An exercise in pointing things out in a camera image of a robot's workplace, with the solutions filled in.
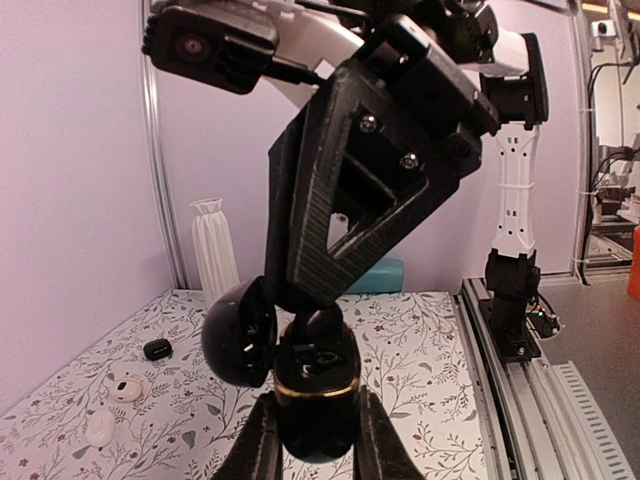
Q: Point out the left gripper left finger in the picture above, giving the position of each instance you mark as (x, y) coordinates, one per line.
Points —
(255, 453)

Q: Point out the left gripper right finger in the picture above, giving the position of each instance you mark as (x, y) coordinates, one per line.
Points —
(378, 450)

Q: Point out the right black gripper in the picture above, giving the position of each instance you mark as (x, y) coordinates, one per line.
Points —
(375, 151)

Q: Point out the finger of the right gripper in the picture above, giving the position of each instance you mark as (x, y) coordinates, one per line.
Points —
(283, 165)

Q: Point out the black earbud one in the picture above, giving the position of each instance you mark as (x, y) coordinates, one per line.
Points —
(311, 327)

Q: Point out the black earbud charging case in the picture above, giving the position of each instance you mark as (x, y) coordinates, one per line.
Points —
(316, 385)

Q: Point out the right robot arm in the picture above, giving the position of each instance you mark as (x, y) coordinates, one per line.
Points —
(507, 68)

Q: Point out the small black case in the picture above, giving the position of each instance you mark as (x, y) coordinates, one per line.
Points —
(157, 349)

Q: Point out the white open earbud case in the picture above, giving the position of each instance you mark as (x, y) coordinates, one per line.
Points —
(124, 389)

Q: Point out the teal cup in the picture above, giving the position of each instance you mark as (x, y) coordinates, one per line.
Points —
(386, 276)

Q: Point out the white ribbed vase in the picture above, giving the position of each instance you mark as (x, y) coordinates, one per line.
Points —
(214, 251)

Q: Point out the floral tablecloth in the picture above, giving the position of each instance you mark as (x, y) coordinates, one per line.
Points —
(187, 420)

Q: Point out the red object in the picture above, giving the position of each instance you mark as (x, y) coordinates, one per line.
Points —
(633, 287)

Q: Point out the right aluminium post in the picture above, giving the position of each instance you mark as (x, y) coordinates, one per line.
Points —
(159, 175)

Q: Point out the front aluminium rail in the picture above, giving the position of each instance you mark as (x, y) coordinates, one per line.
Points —
(538, 421)

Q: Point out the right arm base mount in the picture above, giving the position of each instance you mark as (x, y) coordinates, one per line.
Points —
(515, 328)

